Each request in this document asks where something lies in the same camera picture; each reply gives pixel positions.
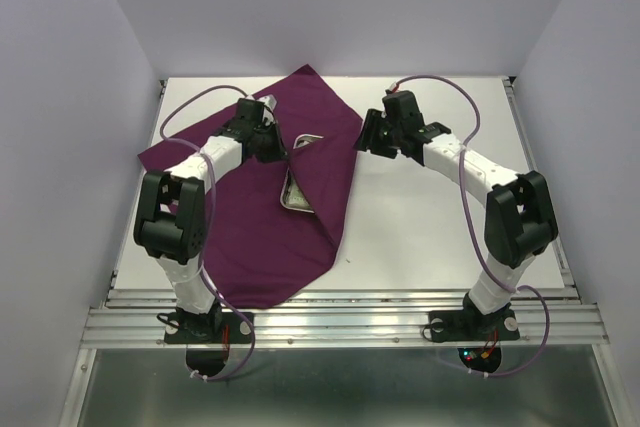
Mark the green-white packet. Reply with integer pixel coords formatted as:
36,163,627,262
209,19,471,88
287,184,308,208

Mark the purple cloth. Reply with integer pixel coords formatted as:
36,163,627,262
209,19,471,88
138,63,364,309

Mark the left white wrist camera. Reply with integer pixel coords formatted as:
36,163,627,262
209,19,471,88
259,95,277,109

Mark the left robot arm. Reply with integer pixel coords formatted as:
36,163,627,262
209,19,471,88
133,95,287,341

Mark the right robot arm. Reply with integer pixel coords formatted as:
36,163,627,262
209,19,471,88
355,91,558,337

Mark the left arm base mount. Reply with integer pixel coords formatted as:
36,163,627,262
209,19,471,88
156,304,256,383

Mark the aluminium front rail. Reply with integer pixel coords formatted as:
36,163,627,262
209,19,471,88
81,287,609,349

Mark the steel instrument tray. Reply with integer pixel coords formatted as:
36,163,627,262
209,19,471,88
280,134,322,214

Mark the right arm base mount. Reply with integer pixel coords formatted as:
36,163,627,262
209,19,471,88
421,294,520,376

